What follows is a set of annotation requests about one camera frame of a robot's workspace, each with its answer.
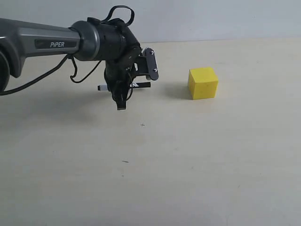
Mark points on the black and white marker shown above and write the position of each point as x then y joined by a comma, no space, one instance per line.
134,85

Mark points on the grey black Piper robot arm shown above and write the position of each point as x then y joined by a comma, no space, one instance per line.
110,41

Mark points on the yellow foam cube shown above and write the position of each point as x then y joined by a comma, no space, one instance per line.
202,83

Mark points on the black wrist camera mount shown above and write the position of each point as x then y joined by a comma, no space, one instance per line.
147,65

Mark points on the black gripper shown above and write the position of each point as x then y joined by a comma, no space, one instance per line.
117,75

